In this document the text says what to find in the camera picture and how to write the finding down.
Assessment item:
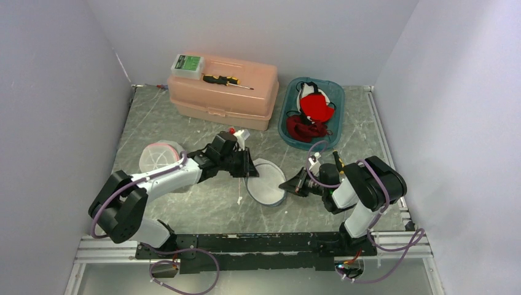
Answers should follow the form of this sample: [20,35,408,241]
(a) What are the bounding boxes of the black yellow screwdriver on toolbox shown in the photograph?
[202,74,253,90]

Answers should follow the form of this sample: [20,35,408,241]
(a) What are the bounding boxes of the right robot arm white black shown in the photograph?
[279,155,407,255]

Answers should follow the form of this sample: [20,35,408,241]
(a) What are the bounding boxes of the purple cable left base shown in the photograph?
[149,250,221,295]

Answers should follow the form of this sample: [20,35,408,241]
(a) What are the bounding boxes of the dark red bra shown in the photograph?
[286,115,332,143]

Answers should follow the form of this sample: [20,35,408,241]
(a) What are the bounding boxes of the pink-trimmed mesh laundry bag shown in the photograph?
[138,140,185,173]

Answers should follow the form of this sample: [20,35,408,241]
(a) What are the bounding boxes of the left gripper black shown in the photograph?
[219,146,260,178]

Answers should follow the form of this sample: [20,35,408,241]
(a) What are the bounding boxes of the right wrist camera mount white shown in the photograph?
[308,155,321,175]

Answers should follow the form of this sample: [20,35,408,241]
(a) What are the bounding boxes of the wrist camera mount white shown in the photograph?
[229,127,250,151]
[308,155,321,175]

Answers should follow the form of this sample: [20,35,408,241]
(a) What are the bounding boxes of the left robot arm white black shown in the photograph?
[88,129,259,258]

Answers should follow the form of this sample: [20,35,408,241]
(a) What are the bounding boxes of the yellow black screwdriver on table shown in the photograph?
[332,150,345,172]

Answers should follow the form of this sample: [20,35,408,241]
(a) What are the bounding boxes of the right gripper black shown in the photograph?
[280,167,327,197]

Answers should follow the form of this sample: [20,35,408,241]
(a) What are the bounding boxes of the white mesh laundry bag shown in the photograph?
[245,159,286,207]

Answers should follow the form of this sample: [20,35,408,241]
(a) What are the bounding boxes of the pink plastic toolbox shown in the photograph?
[167,52,279,131]

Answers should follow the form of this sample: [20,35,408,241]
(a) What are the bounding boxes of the teal plastic bin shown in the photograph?
[278,77,345,150]

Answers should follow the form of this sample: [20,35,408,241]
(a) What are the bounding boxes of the white black-trimmed bra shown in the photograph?
[296,82,331,112]

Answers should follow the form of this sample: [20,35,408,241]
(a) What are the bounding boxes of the bright red bra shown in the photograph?
[299,93,335,122]

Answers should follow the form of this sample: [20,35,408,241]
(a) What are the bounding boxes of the clear green-label screw box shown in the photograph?
[171,54,205,80]

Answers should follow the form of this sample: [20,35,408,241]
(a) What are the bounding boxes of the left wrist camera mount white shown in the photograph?
[229,127,250,151]

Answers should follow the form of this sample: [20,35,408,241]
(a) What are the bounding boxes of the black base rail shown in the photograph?
[136,232,377,274]

